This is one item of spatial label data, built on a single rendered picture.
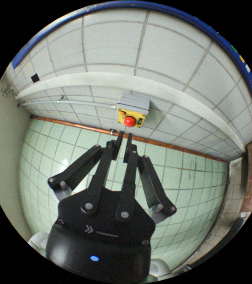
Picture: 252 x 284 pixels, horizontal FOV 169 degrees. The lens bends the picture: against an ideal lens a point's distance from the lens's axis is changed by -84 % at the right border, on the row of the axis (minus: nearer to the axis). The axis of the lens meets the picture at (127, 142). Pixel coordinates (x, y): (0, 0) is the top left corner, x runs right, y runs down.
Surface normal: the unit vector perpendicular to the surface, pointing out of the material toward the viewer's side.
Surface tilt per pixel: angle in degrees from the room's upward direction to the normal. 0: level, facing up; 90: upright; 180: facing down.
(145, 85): 90
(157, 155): 90
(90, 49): 90
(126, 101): 90
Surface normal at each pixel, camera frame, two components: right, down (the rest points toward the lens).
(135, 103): 0.10, -0.32
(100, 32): -0.21, 0.92
